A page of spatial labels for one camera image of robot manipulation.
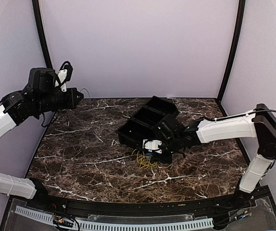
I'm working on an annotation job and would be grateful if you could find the right black frame post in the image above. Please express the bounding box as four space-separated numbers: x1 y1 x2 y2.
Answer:
216 0 246 104

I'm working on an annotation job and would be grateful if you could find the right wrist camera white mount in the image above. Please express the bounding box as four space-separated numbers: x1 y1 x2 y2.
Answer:
142 139 163 154

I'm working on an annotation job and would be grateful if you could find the white slotted cable duct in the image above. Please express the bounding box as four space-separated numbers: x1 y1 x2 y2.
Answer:
14 206 214 231

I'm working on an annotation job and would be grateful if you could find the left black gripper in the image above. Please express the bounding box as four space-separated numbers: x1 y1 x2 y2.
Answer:
36 87 83 114

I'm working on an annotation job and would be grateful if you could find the black three-compartment bin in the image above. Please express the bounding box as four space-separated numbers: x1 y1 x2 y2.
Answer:
116 96 179 149

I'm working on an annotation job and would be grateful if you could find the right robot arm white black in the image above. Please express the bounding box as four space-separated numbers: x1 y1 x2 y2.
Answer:
142 103 276 209

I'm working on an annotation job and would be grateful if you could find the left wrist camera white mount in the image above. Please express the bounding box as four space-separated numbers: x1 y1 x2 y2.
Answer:
55 61 73 92

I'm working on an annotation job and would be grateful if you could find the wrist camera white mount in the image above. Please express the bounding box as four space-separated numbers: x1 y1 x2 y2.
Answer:
142 139 163 154
55 61 73 92

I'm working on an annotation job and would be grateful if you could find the black frame post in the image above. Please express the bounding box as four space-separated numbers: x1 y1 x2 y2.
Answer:
216 0 246 104
32 0 53 69

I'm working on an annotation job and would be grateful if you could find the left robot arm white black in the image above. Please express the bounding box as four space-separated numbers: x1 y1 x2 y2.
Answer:
0 61 84 210

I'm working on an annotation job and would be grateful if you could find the black front rail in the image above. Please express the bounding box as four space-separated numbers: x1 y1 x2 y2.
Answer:
7 189 257 218

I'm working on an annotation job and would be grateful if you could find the left black frame post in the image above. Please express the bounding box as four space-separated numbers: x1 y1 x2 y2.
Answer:
32 0 53 69

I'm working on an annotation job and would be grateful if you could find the yellow cable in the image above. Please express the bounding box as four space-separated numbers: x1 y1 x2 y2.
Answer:
131 148 172 169

